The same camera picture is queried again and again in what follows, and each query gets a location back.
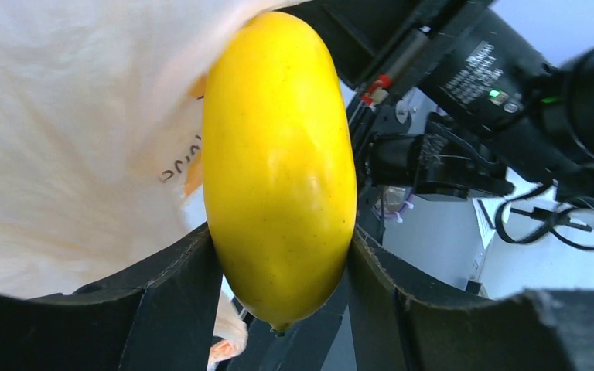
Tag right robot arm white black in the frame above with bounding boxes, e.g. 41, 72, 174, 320
287, 1, 594, 202

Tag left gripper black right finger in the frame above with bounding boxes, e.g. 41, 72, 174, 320
347, 228, 594, 370

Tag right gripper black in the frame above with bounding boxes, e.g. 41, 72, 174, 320
287, 1, 582, 199

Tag translucent orange plastic bag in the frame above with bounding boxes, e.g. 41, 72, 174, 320
0, 0, 309, 367

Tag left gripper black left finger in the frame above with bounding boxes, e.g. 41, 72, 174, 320
0, 226, 221, 370

